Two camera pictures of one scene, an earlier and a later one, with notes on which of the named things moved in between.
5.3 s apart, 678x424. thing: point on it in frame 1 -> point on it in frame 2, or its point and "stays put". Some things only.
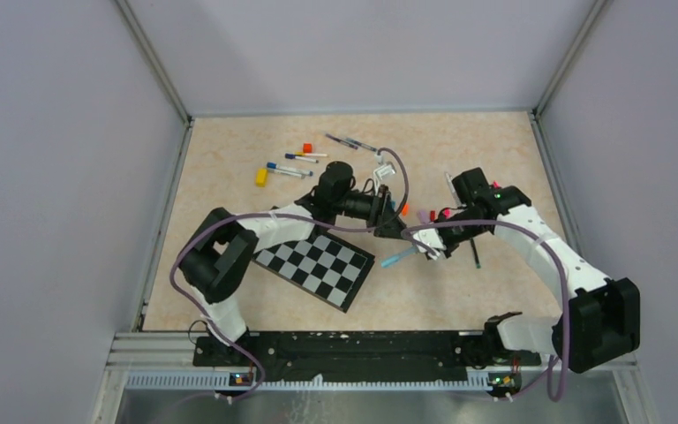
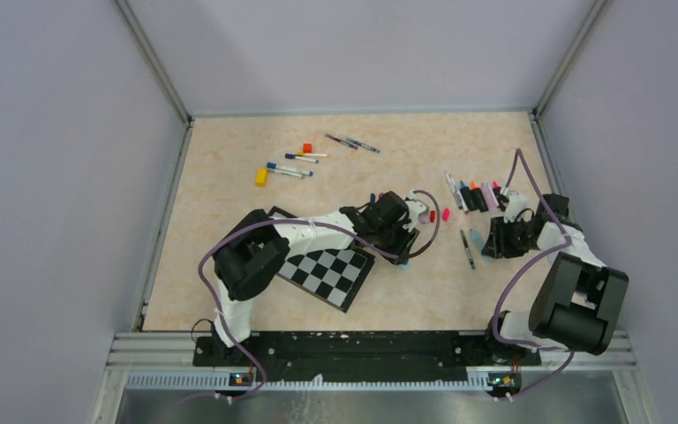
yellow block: x=261 y=177 stays put
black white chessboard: x=320 y=267 stays put
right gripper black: x=448 y=246 -> x=497 y=246
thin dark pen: x=344 y=142 stays put
